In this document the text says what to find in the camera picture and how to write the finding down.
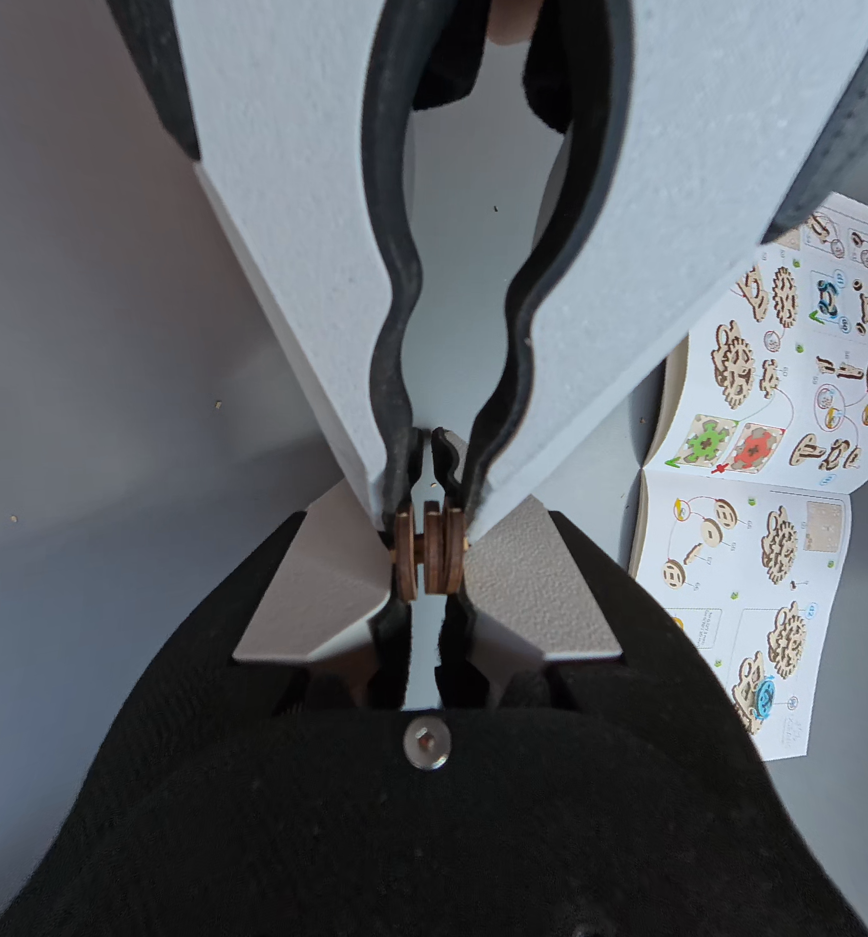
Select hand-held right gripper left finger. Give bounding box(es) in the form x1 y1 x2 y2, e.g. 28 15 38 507
232 428 420 710

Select illustrated instruction booklet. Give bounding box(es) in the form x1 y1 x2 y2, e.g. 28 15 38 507
628 192 868 762

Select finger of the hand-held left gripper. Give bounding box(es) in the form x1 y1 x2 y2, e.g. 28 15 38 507
459 0 868 540
172 0 424 531

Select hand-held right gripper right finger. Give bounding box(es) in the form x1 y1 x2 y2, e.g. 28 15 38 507
432 428 624 710

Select dark wooden disc assembly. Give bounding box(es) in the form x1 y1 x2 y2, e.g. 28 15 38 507
392 498 468 603

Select person's left hand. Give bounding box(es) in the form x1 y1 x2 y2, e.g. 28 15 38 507
489 0 541 45

